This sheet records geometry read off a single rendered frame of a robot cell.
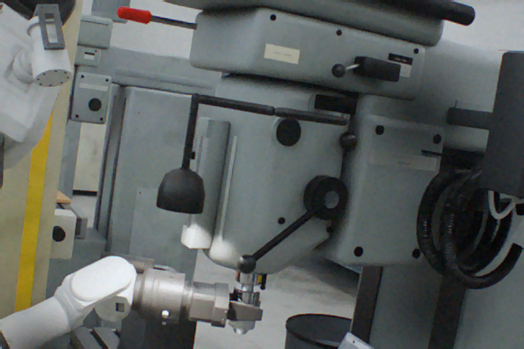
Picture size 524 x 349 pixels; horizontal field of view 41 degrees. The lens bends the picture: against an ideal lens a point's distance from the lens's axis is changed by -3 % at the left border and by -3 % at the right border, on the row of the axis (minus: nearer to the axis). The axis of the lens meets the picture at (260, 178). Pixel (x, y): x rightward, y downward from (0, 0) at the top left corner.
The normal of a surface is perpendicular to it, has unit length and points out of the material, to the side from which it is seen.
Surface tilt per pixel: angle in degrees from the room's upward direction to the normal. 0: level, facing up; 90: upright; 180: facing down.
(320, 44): 90
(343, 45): 90
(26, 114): 58
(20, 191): 90
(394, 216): 90
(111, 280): 43
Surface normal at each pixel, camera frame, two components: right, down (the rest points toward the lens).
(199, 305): 0.07, 0.12
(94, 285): 0.17, -0.64
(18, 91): 0.70, -0.37
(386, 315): -0.86, -0.08
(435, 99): 0.48, 0.17
